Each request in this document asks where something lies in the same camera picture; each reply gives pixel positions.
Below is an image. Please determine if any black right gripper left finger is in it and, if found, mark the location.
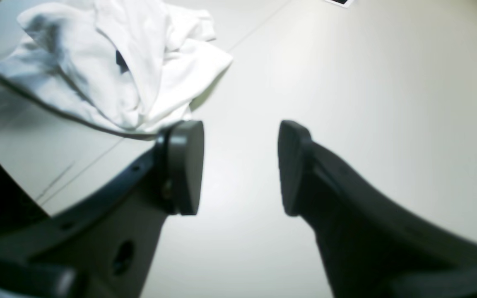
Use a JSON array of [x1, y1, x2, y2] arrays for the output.
[[0, 120, 205, 298]]

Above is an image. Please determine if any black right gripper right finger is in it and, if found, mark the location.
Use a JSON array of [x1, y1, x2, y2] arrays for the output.
[[278, 120, 477, 298]]

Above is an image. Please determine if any white printed t-shirt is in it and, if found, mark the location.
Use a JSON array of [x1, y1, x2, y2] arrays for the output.
[[0, 0, 233, 135]]

